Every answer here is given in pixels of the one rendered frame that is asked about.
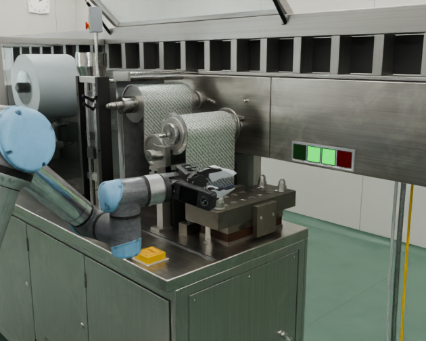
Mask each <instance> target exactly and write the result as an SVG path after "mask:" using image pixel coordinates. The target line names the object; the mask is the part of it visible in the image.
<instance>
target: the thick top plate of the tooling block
mask: <svg viewBox="0 0 426 341"><path fill-rule="evenodd" d="M295 195H296V190H292V189H287V191H285V192H279V191H277V186H275V185H269V184H267V187H258V185H253V186H249V187H245V189H244V190H242V191H237V192H234V193H231V194H227V195H225V196H223V200H224V207H225V209H222V210H217V209H214V208H213V209H212V210H211V211H207V210H204V209H201V208H198V207H196V206H192V205H190V204H187V203H185V219H186V220H188V221H192V222H194V223H197V224H200V225H203V226H206V227H209V228H211V229H215V230H217V231H219V230H221V229H225V228H227V227H232V226H234V225H238V224H240V223H244V222H247V221H250V220H253V207H254V205H257V204H261V203H264V202H268V201H271V200H274V201H277V212H278V211H281V210H285V209H287V208H291V207H294V206H295Z"/></svg>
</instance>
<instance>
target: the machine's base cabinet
mask: <svg viewBox="0 0 426 341"><path fill-rule="evenodd" d="M307 251H308V238H306V239H304V240H301V241H298V242H296V243H294V244H291V245H288V246H286V247H284V248H281V249H278V250H275V251H274V252H270V253H268V254H265V255H263V256H260V257H258V258H255V259H253V260H250V261H248V262H246V263H243V264H241V265H238V266H236V267H233V268H231V269H227V270H226V271H223V272H220V273H217V274H215V275H213V276H210V277H207V278H205V279H203V280H200V281H197V282H195V283H193V284H190V285H188V286H185V287H183V288H180V289H177V290H175V291H173V292H170V293H165V292H163V291H161V290H160V289H158V288H156V287H154V286H152V285H151V284H149V283H147V282H145V281H143V280H141V279H139V278H138V277H135V276H134V275H131V274H130V273H128V272H126V271H124V270H122V269H120V268H119V267H117V266H115V265H113V264H111V263H109V262H108V261H106V260H103V259H102V258H99V257H98V256H96V255H94V254H92V253H90V252H88V251H87V250H85V249H83V248H81V247H79V246H77V245H76V244H73V243H72V242H69V241H68V240H66V239H64V238H62V237H60V236H58V235H56V234H55V233H53V232H51V231H49V230H47V229H46V228H44V227H42V226H40V225H37V224H36V223H34V222H32V221H30V220H28V219H26V218H25V217H23V216H21V215H19V214H17V213H15V212H14V211H13V212H12V214H11V218H10V220H9V224H8V226H7V230H6V232H5V236H4V238H3V242H2V244H1V247H0V333H1V334H2V335H3V336H4V337H5V338H6V339H7V340H9V341H287V340H286V339H284V338H282V337H281V334H282V332H287V334H288V336H287V337H288V338H289V339H290V340H291V341H304V313H305V297H306V267H307Z"/></svg>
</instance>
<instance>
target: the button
mask: <svg viewBox="0 0 426 341"><path fill-rule="evenodd" d="M165 258H166V253H165V252H164V251H162V250H159V249H157V248H155V247H153V246H151V247H148V248H145V249H142V250H141V252H140V254H139V255H137V256H135V259H137V260H139V261H141V262H143V263H145V264H147V265H148V264H151V263H154V262H157V261H159V260H162V259H165Z"/></svg>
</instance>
